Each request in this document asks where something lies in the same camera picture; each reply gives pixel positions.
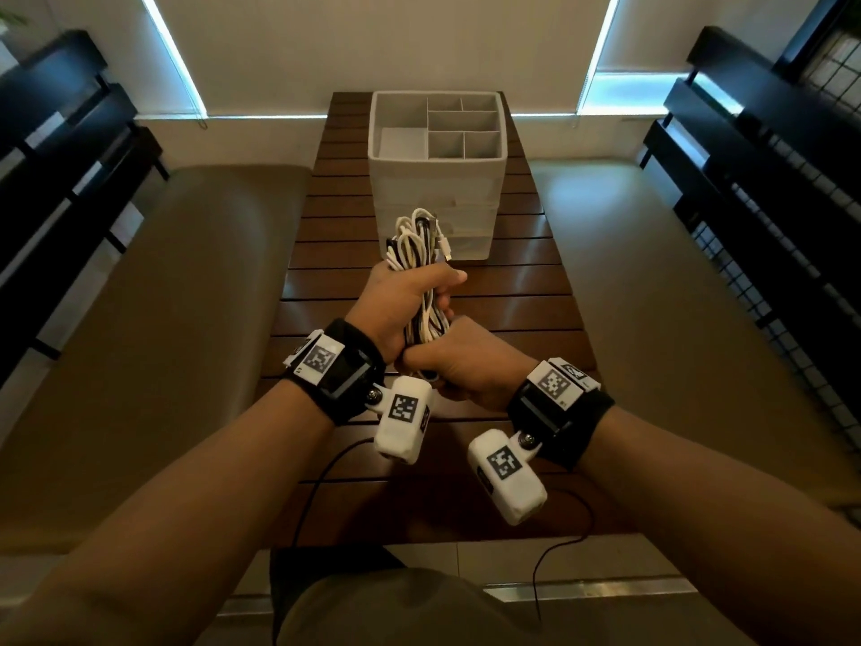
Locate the person's right hand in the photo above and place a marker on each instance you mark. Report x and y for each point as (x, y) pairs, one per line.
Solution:
(471, 370)

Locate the person's left hand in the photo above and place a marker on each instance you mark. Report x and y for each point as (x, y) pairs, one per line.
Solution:
(390, 309)

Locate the white drawer organizer box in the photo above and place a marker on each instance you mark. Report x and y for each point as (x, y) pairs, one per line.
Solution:
(437, 181)

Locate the person's right forearm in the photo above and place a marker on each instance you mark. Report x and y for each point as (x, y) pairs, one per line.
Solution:
(726, 531)

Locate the person's left forearm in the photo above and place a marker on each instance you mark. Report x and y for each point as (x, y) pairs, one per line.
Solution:
(168, 524)

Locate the person's dark trouser leg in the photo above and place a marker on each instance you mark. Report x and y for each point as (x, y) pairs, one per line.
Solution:
(323, 565)

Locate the black left wristband with markers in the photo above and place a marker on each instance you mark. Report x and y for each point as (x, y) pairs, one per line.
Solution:
(336, 376)

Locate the black wristband with markers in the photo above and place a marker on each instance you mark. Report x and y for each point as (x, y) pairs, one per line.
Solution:
(336, 376)
(572, 423)

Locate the wooden slatted table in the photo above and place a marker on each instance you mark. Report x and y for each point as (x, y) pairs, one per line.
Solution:
(525, 289)

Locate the black right wristband with markers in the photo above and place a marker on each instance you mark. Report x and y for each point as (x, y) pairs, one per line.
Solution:
(572, 423)

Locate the beige roller blind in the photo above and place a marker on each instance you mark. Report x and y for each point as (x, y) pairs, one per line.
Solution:
(114, 53)
(403, 43)

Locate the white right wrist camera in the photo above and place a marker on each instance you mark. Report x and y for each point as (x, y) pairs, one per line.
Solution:
(511, 491)

